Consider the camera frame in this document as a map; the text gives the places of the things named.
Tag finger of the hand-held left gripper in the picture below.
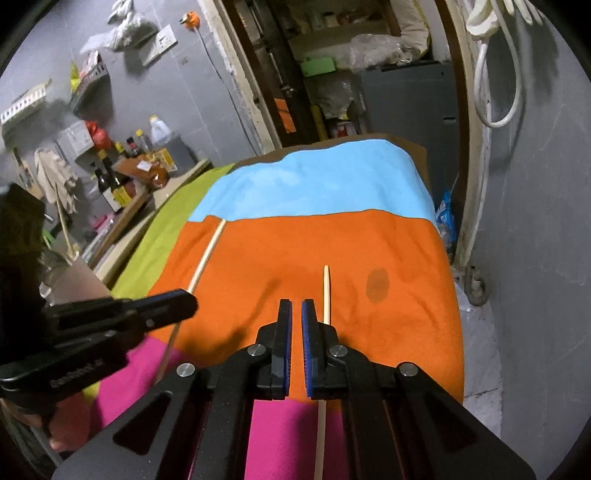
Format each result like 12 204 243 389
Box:
48 322 151 370
42 289 199 336

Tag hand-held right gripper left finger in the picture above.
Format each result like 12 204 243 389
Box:
51 298 293 480

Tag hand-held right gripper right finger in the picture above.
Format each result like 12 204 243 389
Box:
301 298 537 480

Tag light wooden chopstick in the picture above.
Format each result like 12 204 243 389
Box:
154 219 227 385
314 264 331 480

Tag white plastic utensil holder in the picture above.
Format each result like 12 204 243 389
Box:
38 253 113 308

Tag person's left hand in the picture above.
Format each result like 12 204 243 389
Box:
46 396 93 454

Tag beige hanging rag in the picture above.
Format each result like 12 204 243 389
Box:
34 148 80 215

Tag wooden cutting board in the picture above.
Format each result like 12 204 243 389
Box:
87 191 154 269

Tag colourful striped blanket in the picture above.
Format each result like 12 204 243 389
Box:
82 140 465 480

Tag large dark sauce bottle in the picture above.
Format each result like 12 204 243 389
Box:
94 150 136 214

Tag brown food packet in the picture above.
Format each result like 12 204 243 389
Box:
112 156 170 188

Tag red plastic bag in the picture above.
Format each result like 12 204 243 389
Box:
84 120 112 151

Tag clear oil jug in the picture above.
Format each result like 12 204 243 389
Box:
148 115 198 172

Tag blue plastic packet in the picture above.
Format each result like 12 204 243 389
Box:
435 188 459 246

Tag hanging clear plastic bag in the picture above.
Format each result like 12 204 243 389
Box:
103 0 161 51

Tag green box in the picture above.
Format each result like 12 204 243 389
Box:
298 56 338 78

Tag crumpled clear plastic bag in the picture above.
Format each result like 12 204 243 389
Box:
348 34 419 71

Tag cream cloth bag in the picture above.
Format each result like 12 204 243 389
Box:
392 0 433 59

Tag white gloves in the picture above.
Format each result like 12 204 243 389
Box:
465 0 546 41

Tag white wall rack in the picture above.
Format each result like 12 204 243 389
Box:
0 79 52 126

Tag grey wall basket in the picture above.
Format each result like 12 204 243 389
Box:
68 64 114 117

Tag white power cable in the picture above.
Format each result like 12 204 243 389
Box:
198 27 262 156

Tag white wall socket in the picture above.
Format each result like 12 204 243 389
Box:
140 25 179 68

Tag white hose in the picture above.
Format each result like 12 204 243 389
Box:
475 0 528 128

